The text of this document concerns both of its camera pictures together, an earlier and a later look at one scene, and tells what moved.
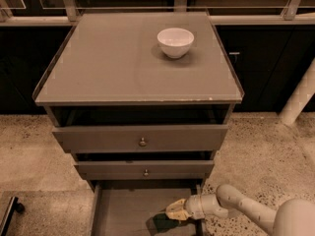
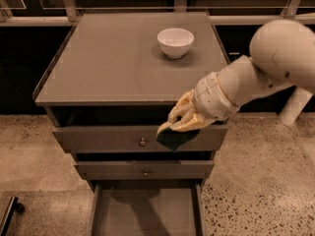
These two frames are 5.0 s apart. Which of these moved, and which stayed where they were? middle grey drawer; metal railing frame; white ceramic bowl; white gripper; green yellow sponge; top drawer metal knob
Moved: green yellow sponge; white gripper
Stayed: middle grey drawer; top drawer metal knob; white ceramic bowl; metal railing frame
